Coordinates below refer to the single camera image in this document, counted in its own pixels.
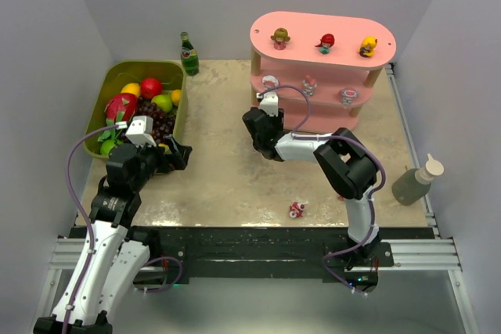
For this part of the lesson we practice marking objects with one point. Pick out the pink dragon fruit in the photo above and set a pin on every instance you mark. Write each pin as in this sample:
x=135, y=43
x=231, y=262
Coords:
x=121, y=107

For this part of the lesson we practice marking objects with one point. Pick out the olive green fruit bin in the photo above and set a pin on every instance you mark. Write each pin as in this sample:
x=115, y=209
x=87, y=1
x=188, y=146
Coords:
x=171, y=75

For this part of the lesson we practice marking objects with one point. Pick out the orange fruit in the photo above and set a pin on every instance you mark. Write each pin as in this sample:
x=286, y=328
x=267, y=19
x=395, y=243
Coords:
x=176, y=96

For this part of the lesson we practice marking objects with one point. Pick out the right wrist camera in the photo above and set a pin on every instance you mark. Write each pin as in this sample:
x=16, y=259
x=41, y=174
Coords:
x=269, y=103

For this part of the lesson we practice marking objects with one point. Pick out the pink three-tier shelf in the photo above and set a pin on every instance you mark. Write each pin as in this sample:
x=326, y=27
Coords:
x=342, y=68

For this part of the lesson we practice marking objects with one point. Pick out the purple grapes bunch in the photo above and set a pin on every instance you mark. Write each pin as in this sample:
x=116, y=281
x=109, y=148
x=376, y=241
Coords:
x=163, y=122

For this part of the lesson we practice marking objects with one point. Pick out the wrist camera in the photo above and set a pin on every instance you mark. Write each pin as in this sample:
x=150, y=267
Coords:
x=269, y=103
x=138, y=130

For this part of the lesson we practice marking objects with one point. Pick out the pink round toy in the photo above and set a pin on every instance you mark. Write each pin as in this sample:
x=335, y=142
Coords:
x=269, y=82

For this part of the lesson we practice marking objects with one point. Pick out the red-haired doll toy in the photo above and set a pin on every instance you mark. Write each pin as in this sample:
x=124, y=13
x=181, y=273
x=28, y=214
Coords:
x=325, y=44

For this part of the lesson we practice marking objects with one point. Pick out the green glass bottle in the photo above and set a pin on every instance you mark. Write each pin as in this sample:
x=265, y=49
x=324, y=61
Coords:
x=189, y=57

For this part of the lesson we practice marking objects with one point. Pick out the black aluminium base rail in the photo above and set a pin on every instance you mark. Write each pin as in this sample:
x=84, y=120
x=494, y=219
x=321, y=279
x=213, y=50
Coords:
x=280, y=253

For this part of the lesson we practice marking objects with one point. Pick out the pink planet toy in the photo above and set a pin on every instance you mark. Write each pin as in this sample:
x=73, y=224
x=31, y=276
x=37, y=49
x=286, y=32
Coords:
x=348, y=96

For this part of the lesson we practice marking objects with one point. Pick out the brown-haired doll toy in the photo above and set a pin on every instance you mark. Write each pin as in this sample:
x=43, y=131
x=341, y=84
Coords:
x=280, y=38

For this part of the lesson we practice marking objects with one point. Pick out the small pink figure toy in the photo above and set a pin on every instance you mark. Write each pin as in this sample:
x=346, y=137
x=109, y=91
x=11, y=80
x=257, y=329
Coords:
x=309, y=85

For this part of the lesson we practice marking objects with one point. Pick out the yellow-haired doll toy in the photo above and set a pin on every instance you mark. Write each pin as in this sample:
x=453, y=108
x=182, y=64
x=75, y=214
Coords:
x=368, y=46

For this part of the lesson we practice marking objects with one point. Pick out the red white swirl toy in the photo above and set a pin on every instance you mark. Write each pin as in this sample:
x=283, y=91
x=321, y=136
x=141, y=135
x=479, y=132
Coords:
x=296, y=209

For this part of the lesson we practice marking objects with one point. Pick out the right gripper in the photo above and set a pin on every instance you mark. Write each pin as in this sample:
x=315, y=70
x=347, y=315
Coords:
x=256, y=127

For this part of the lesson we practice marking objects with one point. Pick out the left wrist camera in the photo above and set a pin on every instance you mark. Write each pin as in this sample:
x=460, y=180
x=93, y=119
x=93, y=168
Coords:
x=138, y=130

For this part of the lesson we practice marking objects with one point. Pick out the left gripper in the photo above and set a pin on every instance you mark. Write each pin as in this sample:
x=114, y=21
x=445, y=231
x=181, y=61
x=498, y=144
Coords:
x=171, y=152

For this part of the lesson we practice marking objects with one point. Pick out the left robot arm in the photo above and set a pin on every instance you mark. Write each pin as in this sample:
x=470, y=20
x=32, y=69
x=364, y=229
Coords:
x=114, y=251

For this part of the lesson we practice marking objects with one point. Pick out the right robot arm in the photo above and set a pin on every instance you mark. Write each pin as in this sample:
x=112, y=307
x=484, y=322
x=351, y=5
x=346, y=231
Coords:
x=350, y=169

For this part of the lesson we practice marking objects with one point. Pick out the yellow lemon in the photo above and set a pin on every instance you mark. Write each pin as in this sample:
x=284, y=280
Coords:
x=132, y=88

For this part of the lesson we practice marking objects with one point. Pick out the green apple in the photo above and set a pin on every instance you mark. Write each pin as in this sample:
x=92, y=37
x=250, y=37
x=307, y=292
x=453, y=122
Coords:
x=163, y=102

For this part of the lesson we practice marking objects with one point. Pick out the green soap dispenser bottle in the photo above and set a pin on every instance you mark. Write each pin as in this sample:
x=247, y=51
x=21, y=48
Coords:
x=415, y=183

